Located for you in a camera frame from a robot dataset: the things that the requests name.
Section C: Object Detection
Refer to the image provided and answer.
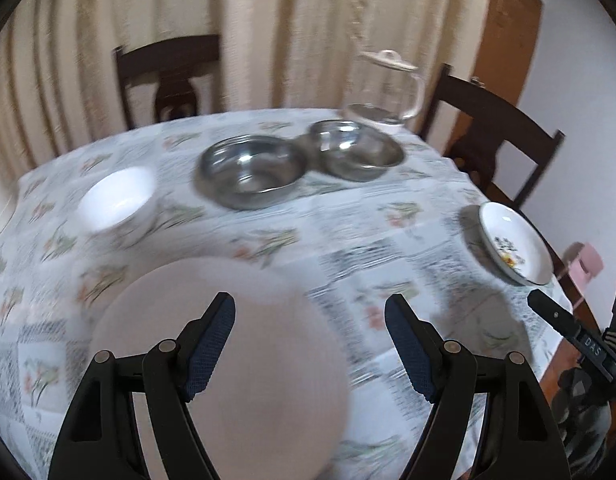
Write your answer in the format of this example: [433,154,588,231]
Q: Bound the small stainless steel bowl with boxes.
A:
[307,120,405,182]

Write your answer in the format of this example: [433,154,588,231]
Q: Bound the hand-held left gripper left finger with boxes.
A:
[47,291,237,480]

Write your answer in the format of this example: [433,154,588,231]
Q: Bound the white printed ceramic bowl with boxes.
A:
[77,166,158,233]

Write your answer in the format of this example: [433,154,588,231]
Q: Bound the floral lace print tablecloth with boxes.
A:
[0,108,574,480]

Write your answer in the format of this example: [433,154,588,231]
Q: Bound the brown wooden door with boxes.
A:
[470,0,544,201]

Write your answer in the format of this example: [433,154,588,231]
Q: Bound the pink plastic stool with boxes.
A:
[555,241,605,306]

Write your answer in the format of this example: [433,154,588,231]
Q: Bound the white plate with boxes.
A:
[90,257,351,480]

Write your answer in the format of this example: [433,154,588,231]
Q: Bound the dark wooden chair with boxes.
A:
[113,35,223,131]
[420,63,565,221]

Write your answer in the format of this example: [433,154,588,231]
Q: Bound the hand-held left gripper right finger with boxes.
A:
[384,294,571,480]

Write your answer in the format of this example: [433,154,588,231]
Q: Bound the dark-rimmed flower print dish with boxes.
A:
[463,202,554,287]

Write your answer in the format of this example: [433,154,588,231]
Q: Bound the cream curtain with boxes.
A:
[0,0,494,171]

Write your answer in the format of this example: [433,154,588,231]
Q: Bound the large stainless steel bowl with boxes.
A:
[197,135,307,210]

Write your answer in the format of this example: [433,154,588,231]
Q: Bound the glass electric kettle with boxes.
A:
[342,50,425,133]

